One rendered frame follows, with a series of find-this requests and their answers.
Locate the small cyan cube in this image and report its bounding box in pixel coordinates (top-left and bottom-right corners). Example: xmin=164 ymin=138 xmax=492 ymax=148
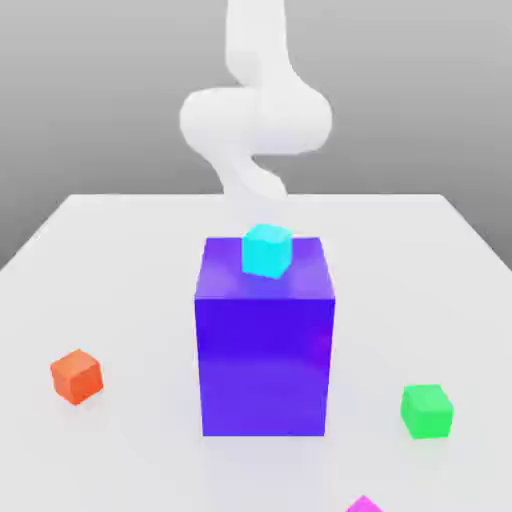
xmin=241 ymin=223 xmax=294 ymax=280

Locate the small orange cube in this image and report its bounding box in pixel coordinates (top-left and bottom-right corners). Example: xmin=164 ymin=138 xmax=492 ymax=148
xmin=49 ymin=348 xmax=105 ymax=407

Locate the small green cube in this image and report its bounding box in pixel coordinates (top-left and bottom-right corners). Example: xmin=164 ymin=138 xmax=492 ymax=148
xmin=400 ymin=383 xmax=455 ymax=441

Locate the small magenta cube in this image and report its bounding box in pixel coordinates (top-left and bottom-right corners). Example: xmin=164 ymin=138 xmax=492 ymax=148
xmin=344 ymin=494 xmax=384 ymax=512

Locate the large purple box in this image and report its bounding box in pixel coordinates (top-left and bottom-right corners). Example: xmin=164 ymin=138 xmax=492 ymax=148
xmin=193 ymin=236 xmax=336 ymax=438

